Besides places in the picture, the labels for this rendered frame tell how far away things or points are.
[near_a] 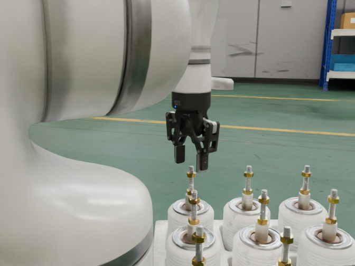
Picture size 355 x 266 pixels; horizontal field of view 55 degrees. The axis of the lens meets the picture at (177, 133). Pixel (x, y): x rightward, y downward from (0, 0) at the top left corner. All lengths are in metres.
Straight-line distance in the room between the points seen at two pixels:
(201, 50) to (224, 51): 5.11
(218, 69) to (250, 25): 0.84
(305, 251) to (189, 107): 0.32
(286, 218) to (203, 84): 0.32
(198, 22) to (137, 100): 0.45
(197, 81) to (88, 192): 0.47
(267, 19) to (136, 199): 5.52
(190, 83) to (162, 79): 0.45
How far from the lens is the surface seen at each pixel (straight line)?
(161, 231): 0.77
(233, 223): 0.71
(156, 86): 0.16
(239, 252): 0.61
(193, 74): 0.61
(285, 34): 5.64
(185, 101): 0.61
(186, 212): 0.69
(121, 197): 0.17
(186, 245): 0.59
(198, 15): 0.60
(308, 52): 5.65
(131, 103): 0.16
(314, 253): 0.64
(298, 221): 0.73
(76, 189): 0.16
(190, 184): 0.69
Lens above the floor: 0.57
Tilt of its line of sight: 14 degrees down
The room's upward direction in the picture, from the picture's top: straight up
